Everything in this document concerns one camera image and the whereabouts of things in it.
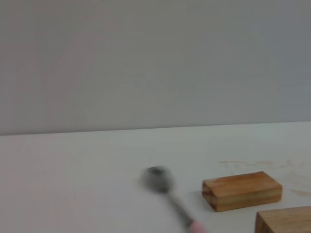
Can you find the pale notched wooden block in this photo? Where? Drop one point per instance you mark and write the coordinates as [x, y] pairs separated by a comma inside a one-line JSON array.
[[284, 222]]

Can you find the reddish wooden block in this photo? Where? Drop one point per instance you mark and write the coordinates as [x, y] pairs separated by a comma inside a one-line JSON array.
[[243, 191]]

